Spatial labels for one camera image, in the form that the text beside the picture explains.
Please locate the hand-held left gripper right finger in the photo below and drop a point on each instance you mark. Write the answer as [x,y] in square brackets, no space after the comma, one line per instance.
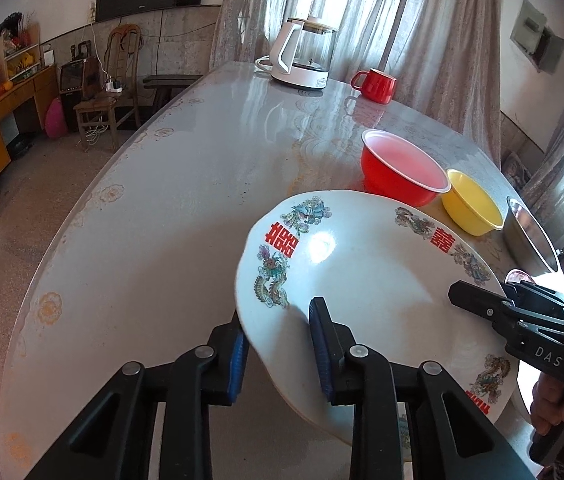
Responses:
[321,355]

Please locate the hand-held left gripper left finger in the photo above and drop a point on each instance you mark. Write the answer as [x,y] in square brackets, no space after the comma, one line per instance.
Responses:
[236,366]

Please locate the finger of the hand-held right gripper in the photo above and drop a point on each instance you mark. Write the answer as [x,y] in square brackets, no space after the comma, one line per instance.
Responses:
[477,300]

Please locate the yellow plastic bowl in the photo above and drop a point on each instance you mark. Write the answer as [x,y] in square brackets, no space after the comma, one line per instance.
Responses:
[472,205]

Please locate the white dragon print plate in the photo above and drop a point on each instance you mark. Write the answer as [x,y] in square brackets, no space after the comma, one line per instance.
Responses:
[377,270]

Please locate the red plastic bowl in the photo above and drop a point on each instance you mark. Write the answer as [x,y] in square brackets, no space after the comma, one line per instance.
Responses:
[397,160]

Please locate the stainless steel bowl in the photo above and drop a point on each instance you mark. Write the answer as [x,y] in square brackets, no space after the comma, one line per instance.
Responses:
[527,240]

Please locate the patterned cushion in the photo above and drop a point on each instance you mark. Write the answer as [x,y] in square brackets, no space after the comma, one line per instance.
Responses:
[517,171]

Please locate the beige lace curtain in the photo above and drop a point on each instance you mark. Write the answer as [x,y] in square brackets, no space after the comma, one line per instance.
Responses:
[557,160]
[362,15]

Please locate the floral plastic tablecloth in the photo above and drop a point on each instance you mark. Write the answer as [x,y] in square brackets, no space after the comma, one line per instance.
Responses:
[187,210]

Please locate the red mug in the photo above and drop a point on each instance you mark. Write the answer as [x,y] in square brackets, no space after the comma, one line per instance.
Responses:
[376,86]

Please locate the wooden bench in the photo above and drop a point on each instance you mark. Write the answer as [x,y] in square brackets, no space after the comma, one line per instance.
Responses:
[169,81]

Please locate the white glass electric kettle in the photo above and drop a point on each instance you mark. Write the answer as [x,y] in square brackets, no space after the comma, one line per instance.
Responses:
[302,55]

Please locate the white power strip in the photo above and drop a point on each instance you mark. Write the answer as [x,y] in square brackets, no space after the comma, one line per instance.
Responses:
[114,86]

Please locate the pink bag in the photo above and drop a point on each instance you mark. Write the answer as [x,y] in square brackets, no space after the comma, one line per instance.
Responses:
[56,119]

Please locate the black speaker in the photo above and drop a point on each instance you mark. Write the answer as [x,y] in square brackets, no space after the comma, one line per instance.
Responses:
[73,82]

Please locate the wooden chair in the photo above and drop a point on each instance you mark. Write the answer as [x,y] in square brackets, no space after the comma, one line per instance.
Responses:
[112,60]

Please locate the white shelf with decorations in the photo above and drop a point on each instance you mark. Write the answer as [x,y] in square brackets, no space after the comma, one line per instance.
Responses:
[21,57]

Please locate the grey wall box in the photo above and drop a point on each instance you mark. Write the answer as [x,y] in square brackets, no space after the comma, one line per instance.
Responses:
[537,35]

